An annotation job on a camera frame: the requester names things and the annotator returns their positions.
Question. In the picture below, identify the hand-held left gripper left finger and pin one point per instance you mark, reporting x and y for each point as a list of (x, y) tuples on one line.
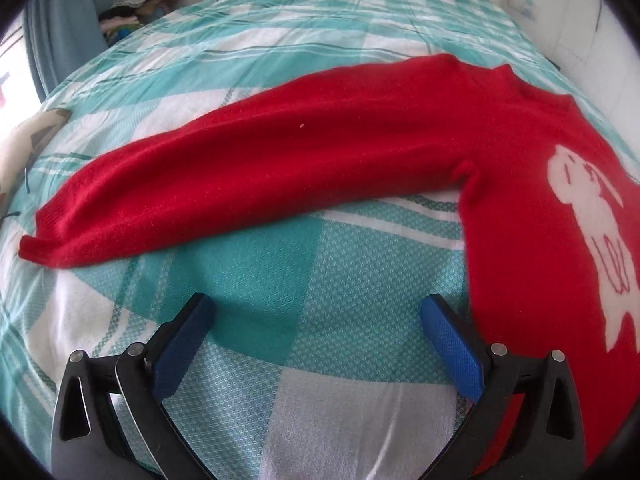
[(182, 345)]

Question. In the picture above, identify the blue curtain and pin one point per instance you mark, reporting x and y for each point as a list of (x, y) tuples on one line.
[(60, 25)]

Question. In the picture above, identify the white wardrobe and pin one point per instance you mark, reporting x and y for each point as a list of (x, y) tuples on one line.
[(600, 50)]

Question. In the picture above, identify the teal plaid bed sheet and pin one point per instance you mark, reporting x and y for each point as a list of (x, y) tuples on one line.
[(320, 275)]

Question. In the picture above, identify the white wall socket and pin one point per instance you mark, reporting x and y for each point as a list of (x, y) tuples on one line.
[(521, 6)]

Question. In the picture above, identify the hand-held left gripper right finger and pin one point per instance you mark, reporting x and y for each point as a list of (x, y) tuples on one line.
[(452, 345)]

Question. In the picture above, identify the red sweater with white dog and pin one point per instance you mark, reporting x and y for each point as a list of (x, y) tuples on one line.
[(300, 170)]

